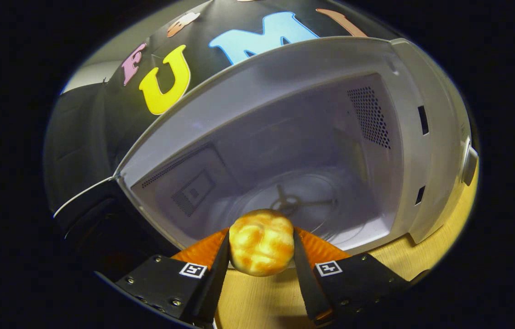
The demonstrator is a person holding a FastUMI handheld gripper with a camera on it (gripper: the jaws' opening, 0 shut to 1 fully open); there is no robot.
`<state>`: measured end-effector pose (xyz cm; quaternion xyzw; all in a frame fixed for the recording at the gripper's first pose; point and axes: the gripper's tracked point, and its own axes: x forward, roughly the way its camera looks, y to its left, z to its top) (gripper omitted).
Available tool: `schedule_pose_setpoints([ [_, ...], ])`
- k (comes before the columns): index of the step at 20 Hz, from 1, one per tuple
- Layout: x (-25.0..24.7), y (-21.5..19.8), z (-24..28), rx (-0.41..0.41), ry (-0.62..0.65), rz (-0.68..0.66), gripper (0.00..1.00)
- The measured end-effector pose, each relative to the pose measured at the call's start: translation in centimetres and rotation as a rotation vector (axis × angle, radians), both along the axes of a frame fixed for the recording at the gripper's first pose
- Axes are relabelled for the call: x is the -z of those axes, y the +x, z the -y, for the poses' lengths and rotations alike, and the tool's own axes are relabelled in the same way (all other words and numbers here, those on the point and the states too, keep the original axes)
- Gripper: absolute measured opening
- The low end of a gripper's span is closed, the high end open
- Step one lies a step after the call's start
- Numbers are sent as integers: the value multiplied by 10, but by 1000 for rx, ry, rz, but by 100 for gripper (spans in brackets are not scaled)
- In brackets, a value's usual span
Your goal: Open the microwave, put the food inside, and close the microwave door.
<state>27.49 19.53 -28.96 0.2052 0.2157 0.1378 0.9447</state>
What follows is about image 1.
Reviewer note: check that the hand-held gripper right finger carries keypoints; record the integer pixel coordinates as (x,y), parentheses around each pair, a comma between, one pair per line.
(305,283)

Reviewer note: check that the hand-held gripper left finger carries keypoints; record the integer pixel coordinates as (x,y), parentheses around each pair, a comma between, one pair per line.
(214,283)

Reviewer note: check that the golden bread roll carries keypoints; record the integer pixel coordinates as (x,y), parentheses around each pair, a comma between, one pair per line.
(262,242)

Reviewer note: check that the white microwave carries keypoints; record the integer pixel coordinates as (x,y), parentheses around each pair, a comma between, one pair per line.
(285,91)

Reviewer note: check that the glass turntable plate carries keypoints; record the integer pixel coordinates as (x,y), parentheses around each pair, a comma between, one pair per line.
(335,217)

